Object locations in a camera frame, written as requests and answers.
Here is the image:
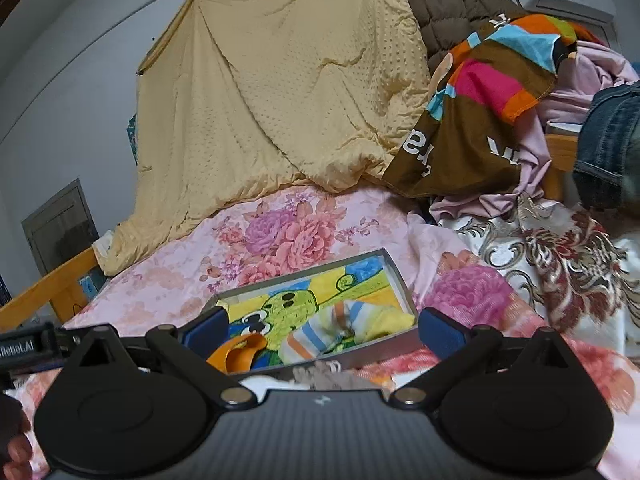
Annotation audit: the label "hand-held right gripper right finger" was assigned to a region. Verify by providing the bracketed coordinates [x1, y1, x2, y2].
[390, 307, 583, 408]

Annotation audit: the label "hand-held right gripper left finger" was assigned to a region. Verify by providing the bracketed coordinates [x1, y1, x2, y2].
[65, 306, 256, 407]

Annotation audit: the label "grey cardboard box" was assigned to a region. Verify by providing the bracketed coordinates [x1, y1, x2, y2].
[202, 247, 426, 376]

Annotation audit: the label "white fluffy sock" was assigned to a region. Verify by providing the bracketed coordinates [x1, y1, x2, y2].
[239, 374, 296, 392]

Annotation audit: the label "pastel striped sock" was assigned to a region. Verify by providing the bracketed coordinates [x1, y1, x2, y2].
[277, 300, 418, 366]

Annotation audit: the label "person's left hand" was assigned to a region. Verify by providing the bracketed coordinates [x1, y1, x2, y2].
[0, 394, 35, 480]

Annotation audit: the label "green and yellow cartoon towel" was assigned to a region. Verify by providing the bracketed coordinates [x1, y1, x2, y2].
[220, 255, 418, 371]

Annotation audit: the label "pink floral bed sheet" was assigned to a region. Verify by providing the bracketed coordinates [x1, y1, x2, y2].
[10, 182, 640, 480]

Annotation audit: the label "beige knit sock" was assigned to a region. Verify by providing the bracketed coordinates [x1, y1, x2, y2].
[290, 360, 381, 391]

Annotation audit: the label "cream floral ornate blanket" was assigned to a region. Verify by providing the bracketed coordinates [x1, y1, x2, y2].
[440, 195, 640, 356]

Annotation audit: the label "brown cloth with colourful stripes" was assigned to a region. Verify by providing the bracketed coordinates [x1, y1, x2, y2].
[382, 14, 578, 200]

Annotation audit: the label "yellow dotted blanket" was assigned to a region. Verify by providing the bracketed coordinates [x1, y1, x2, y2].
[102, 0, 433, 276]

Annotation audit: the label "blue jeans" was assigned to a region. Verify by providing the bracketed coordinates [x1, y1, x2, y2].
[572, 82, 640, 211]

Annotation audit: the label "light pink cloth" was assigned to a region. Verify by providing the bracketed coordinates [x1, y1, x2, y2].
[427, 40, 640, 226]

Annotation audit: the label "brown quilted jacket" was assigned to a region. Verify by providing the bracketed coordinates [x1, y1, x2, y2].
[397, 0, 531, 76]

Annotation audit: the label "wooden bed frame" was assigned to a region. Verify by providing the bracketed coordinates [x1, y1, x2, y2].
[0, 247, 98, 326]

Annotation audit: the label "grey wall hatch panel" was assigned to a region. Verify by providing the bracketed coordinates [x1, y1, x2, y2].
[21, 178, 101, 266]

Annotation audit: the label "blue wall sticker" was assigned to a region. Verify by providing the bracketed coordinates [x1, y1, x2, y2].
[126, 114, 139, 166]

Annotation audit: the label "wooden bed post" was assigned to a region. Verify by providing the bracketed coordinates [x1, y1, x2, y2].
[542, 132, 581, 201]

